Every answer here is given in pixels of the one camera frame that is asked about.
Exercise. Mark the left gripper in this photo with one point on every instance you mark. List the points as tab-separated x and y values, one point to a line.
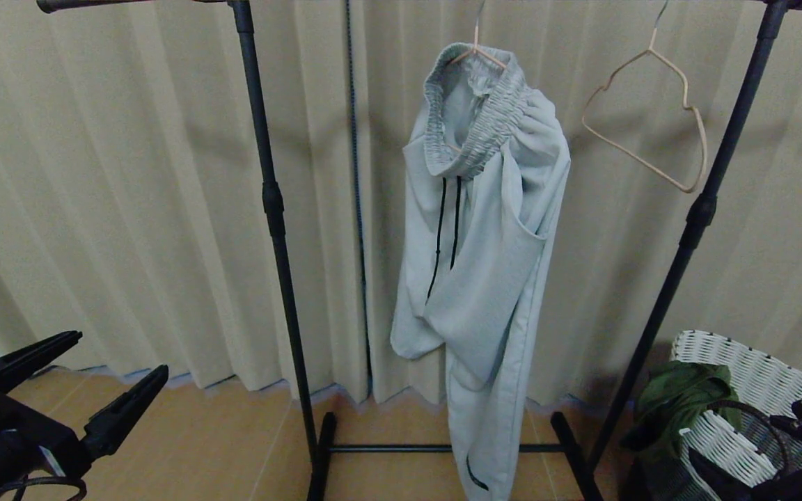
11	438

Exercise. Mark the green garment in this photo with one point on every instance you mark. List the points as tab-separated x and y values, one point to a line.
679	396

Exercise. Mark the pale grey shorts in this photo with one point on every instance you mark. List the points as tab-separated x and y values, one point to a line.
484	278

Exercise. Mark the pink clothes hanger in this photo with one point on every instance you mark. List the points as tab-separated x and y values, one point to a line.
476	38
651	52

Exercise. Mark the white laundry basket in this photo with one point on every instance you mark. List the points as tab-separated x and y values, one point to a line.
756	376

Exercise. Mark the black clothes rack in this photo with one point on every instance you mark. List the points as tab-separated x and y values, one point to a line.
272	195

